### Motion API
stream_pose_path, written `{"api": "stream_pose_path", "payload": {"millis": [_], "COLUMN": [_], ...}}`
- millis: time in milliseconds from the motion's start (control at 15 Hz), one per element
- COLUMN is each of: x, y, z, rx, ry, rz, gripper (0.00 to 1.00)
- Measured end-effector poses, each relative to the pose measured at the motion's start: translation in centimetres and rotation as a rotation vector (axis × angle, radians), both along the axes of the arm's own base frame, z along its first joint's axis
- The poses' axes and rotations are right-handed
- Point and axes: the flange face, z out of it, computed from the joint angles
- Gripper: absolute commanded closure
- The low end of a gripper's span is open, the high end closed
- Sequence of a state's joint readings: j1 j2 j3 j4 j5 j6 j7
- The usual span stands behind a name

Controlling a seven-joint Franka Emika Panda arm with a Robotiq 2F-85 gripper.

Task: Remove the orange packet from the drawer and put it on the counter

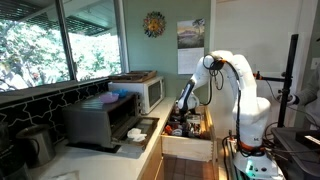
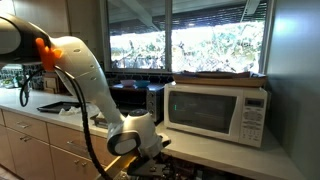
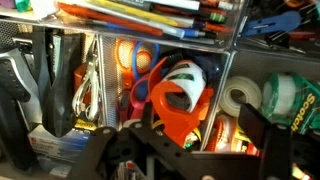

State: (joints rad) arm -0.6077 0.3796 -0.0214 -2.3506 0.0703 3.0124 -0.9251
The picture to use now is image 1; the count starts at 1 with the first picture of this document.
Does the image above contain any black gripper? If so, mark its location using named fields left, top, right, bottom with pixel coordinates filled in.
left=178, top=107, right=189, bottom=126

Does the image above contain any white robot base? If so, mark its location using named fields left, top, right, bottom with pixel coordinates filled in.
left=232, top=151, right=284, bottom=180

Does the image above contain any open wooden drawer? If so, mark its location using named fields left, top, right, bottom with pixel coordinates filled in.
left=160, top=102, right=216, bottom=163

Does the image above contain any person hand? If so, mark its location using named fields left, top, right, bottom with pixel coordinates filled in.
left=287, top=94, right=300, bottom=106

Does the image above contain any white microwave oven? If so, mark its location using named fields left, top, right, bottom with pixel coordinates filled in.
left=107, top=75, right=166, bottom=115

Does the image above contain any white crumpled cloth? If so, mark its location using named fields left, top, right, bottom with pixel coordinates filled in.
left=126, top=127, right=148, bottom=143

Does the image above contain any wooden tray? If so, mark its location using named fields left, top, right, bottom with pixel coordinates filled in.
left=108, top=70, right=158, bottom=84

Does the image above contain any blue plastic bowl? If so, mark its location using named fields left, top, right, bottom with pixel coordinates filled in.
left=113, top=88, right=129, bottom=99

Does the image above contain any purple plastic bowl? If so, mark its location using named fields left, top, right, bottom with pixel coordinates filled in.
left=98, top=91, right=120, bottom=105

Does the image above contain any grey toaster oven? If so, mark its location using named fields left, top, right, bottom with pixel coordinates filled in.
left=61, top=92, right=160, bottom=151

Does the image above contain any dark equipment table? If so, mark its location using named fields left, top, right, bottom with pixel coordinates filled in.
left=271, top=126, right=320, bottom=179

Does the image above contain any black electronic box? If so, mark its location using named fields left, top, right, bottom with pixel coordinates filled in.
left=295, top=129, right=320, bottom=150

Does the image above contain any dark window mullion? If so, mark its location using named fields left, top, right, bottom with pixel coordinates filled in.
left=54, top=0, right=78, bottom=82

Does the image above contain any black countertop appliance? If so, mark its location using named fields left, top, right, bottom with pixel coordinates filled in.
left=0, top=121, right=33, bottom=180

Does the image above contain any black floor cable bundle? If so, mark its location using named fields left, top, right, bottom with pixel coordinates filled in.
left=221, top=133, right=242, bottom=180

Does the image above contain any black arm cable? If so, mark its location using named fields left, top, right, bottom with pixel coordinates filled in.
left=202, top=53, right=243, bottom=154

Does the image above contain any landscape wall calendar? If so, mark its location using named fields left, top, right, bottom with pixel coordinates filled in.
left=176, top=18, right=206, bottom=75

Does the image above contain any sunflower wall decoration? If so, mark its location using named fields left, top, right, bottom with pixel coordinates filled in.
left=143, top=11, right=167, bottom=38

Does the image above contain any grey window frame post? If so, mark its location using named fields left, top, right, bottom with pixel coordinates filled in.
left=113, top=0, right=130, bottom=74

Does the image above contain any black camera stand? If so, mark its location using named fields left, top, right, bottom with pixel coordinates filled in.
left=253, top=33, right=300, bottom=128

